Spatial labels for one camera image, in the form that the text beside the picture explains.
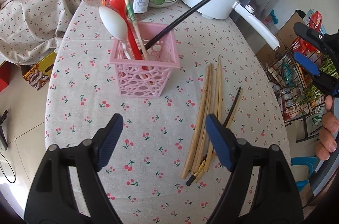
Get pink plastic utensil basket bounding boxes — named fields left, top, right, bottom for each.
left=110, top=30, right=181, bottom=98

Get yellow cardboard box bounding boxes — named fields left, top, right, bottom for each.
left=20, top=51, right=56, bottom=90

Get white plastic spoon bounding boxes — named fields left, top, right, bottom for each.
left=99, top=6, right=134, bottom=59

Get red box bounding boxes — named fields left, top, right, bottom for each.
left=0, top=62, right=11, bottom=91

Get red plastic spoon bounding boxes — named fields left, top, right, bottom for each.
left=105, top=0, right=143, bottom=60

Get black wire rack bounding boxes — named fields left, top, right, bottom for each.
left=264, top=45, right=325, bottom=143

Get bamboo chopsticks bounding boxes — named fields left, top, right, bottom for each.
left=124, top=0, right=149, bottom=61

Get black chopstick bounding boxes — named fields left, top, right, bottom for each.
left=185, top=86, right=243, bottom=186
left=145, top=0, right=212, bottom=50

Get blue plastic stool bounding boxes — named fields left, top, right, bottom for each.
left=291, top=156, right=318, bottom=192

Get right hand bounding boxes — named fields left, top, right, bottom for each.
left=315, top=95, right=338, bottom=161

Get black tipped chopstick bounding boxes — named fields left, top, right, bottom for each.
left=185, top=86, right=243, bottom=186

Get cherry print tablecloth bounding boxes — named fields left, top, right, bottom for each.
left=1, top=0, right=290, bottom=223

